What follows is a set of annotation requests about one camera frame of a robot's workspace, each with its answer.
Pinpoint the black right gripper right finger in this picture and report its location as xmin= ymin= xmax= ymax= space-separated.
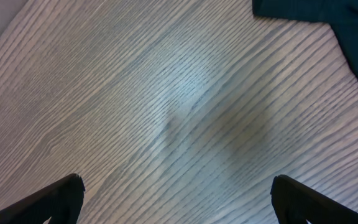
xmin=270 ymin=175 xmax=358 ymax=224

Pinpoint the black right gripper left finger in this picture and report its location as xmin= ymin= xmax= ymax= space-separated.
xmin=0 ymin=174 xmax=85 ymax=224

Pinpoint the black garment with logo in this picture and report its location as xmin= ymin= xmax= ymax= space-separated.
xmin=252 ymin=0 xmax=358 ymax=79

